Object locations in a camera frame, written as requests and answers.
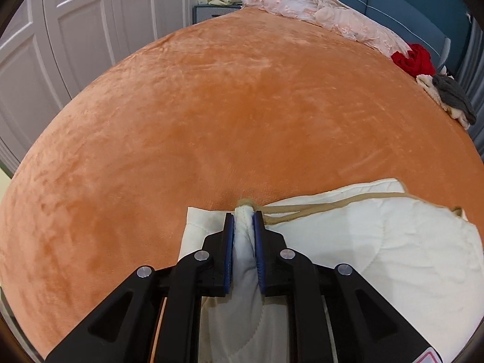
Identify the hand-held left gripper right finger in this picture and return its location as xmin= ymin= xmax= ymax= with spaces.
xmin=252 ymin=211 xmax=444 ymax=363

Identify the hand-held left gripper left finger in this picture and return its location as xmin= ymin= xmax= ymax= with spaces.
xmin=45 ymin=212 xmax=235 ymax=363

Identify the white quilted jacket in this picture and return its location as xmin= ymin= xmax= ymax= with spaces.
xmin=149 ymin=177 xmax=484 ymax=363

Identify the orange plush blanket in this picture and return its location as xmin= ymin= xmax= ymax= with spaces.
xmin=0 ymin=8 xmax=484 ymax=361

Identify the cream fluffy garment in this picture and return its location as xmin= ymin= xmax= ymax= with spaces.
xmin=416 ymin=74 xmax=472 ymax=129

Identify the blue grey nightstand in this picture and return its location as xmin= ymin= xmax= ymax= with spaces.
xmin=193 ymin=4 xmax=243 ymax=27

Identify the red cloth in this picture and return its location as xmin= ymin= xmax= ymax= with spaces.
xmin=391 ymin=43 xmax=437 ymax=77

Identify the pink floral quilt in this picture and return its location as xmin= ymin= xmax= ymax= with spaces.
xmin=240 ymin=0 xmax=414 ymax=60

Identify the grey knit garment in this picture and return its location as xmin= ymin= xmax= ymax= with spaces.
xmin=432 ymin=74 xmax=477 ymax=125

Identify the grey curtain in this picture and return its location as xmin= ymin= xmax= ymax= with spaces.
xmin=453 ymin=13 xmax=484 ymax=161

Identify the white panelled wardrobe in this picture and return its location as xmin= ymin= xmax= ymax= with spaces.
xmin=0 ymin=0 xmax=214 ymax=175

